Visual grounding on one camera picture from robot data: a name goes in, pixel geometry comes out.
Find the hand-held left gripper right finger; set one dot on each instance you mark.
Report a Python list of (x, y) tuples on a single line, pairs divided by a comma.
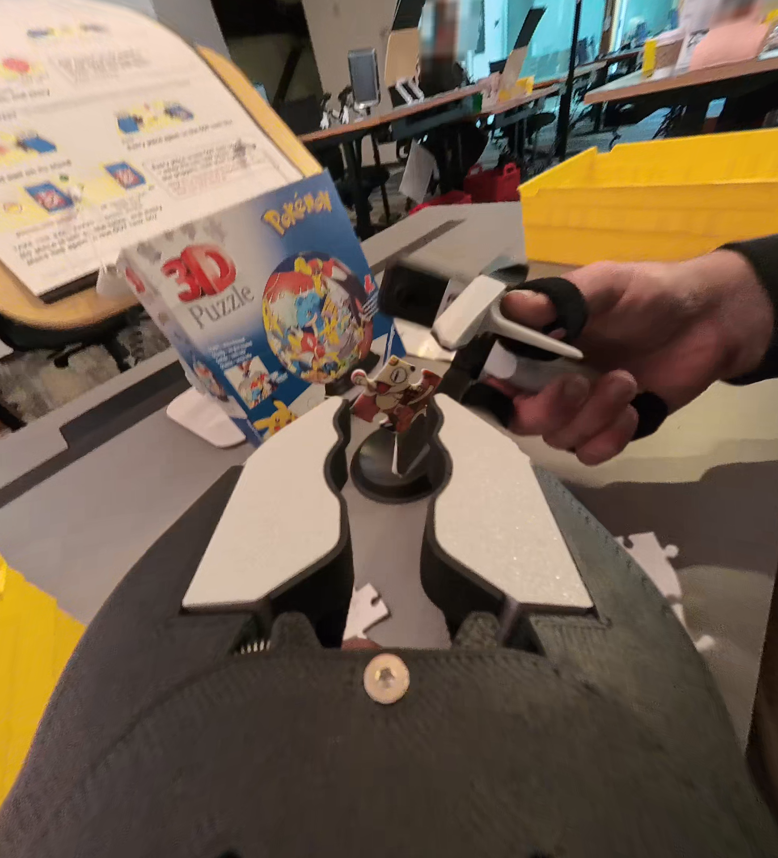
[(503, 529)]

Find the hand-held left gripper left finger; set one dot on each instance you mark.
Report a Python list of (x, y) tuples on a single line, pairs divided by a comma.
[(275, 523)]

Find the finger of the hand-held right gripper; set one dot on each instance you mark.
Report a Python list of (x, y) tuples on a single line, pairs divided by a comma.
[(414, 452)]

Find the black round puzzle ball stand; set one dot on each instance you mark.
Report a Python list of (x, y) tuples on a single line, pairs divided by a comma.
[(379, 479)]

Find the colourful printed puzzle piece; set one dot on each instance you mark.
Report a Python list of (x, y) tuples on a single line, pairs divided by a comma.
[(392, 395)]

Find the single white puzzle piece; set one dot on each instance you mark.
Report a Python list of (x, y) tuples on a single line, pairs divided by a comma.
[(364, 610)]

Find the white joined puzzle pieces section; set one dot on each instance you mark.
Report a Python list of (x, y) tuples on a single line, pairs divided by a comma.
[(657, 570)]

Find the yellow plastic bin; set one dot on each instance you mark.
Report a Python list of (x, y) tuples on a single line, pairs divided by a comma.
[(7, 670), (650, 208)]

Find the blue puzzle ball box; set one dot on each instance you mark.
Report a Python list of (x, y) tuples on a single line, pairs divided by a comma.
[(268, 308)]

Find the person's right hand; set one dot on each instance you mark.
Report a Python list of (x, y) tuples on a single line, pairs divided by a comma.
[(671, 322)]

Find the hanging white paper sheet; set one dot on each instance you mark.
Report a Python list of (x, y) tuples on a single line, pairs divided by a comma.
[(417, 171)]

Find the long wooden desk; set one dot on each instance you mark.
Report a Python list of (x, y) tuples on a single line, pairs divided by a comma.
[(429, 110)]

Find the tablet on stand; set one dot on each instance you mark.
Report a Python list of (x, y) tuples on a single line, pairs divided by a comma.
[(363, 77)]

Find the round-cornered wooden table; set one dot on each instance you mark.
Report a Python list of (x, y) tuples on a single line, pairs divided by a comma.
[(265, 117)]

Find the large instruction poster board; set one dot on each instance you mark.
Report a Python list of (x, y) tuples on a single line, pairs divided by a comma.
[(94, 134)]

